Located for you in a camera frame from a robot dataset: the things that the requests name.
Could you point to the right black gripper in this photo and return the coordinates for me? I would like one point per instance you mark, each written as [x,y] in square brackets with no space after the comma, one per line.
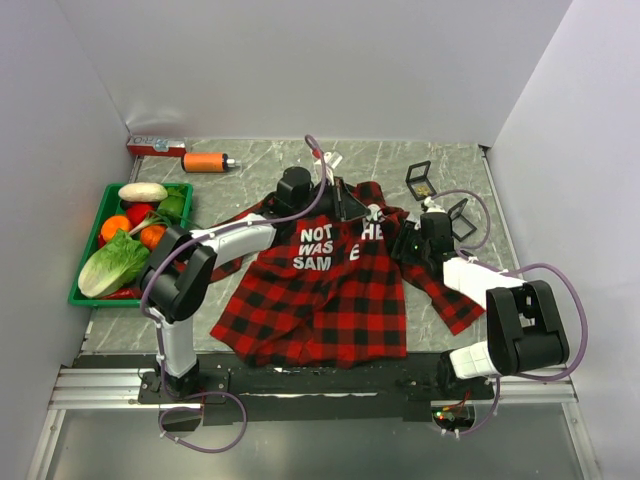
[407,233]

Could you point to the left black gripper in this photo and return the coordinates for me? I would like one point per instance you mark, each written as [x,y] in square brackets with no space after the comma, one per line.
[344,206]

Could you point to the red black plaid shirt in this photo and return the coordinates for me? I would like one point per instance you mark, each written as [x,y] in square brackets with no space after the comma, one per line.
[330,294]

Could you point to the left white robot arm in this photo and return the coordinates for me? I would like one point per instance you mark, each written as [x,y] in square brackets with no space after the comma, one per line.
[176,277]

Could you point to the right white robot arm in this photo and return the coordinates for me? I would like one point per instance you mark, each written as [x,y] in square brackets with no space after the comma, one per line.
[524,327]

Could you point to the black case with orange brooch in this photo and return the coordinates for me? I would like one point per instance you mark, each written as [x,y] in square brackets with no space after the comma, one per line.
[462,226]

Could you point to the black case with gold brooch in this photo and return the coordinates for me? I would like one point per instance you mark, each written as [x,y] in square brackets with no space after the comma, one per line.
[418,182]

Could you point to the orange cylindrical bottle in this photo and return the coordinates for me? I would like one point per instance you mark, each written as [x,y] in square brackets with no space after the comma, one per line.
[208,162]

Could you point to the toy green pepper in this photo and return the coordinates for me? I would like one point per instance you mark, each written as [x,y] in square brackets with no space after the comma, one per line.
[172,206]

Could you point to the toy orange pumpkin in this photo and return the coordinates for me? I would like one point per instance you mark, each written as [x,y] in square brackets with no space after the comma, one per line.
[150,236]

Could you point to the toy white radish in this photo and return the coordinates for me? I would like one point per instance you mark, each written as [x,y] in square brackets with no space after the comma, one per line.
[143,192]

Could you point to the toy red tomato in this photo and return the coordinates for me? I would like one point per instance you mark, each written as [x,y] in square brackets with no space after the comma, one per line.
[138,212]

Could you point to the red rectangular box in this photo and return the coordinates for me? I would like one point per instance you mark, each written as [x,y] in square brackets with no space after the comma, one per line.
[144,145]

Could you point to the toy napa cabbage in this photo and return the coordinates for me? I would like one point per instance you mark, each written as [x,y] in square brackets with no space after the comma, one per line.
[113,266]

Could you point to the toy red chili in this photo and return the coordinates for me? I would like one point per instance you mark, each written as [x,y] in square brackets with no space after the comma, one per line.
[124,293]

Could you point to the green plastic basket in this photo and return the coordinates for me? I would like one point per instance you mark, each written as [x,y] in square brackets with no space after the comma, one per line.
[112,205]

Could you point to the toy orange fruit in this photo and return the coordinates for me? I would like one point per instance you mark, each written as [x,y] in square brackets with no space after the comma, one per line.
[113,225]

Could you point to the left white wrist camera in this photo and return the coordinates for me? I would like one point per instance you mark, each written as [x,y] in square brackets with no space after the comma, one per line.
[332,160]

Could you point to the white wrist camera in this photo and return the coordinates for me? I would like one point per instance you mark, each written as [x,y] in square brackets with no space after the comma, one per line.
[332,160]
[428,205]

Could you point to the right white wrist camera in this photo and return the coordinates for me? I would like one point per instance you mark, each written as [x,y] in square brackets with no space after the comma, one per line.
[428,205]

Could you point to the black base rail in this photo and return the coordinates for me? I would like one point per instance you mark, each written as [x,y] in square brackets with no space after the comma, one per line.
[226,390]

